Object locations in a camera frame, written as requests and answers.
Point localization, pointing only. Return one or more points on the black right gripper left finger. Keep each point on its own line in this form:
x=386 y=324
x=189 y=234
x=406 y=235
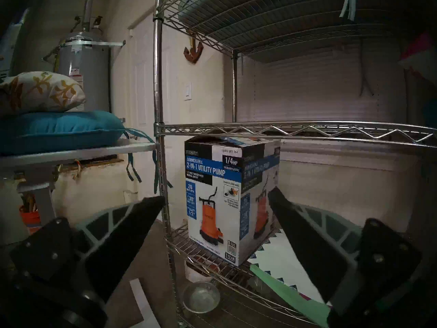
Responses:
x=112 y=242

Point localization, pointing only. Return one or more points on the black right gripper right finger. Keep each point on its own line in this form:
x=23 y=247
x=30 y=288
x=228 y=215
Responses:
x=317 y=252

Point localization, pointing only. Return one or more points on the floral print throw pillow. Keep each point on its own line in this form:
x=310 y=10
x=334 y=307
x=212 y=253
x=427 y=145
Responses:
x=37 y=91

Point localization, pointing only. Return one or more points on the teal tufted seat cushion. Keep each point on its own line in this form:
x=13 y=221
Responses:
x=58 y=130

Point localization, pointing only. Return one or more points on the white zigzag edged paper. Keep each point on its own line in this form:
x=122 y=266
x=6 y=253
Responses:
x=283 y=260

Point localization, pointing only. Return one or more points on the green paper sheet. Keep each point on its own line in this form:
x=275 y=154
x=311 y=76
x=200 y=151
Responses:
x=297 y=298

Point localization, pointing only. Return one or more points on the orange bucket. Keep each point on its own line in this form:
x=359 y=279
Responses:
x=30 y=218

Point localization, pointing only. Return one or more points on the white round pot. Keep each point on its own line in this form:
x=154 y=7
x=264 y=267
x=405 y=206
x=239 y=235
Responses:
x=194 y=274

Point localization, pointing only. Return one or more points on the white adjustable side table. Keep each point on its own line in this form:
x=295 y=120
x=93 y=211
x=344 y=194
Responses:
x=85 y=151

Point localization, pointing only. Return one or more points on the small metal bowl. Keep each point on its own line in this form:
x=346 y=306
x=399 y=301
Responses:
x=201 y=297

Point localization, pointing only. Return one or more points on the utility pump cardboard box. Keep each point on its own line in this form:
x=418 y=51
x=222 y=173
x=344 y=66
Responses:
x=215 y=178

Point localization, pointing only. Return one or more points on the white window blind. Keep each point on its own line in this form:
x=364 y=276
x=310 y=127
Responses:
x=307 y=88

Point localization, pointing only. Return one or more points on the grey water heater tank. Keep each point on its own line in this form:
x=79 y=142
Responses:
x=85 y=76

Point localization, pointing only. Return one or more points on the grey furnace unit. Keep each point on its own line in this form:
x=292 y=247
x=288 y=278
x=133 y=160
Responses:
x=5 y=47

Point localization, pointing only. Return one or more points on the grey metal flue pipe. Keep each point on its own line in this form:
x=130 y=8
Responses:
x=88 y=9

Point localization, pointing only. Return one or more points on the white wall light switch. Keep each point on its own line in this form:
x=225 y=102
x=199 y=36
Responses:
x=188 y=91

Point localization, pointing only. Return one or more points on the brown anchor wall decoration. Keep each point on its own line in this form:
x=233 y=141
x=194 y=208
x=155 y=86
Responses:
x=193 y=53

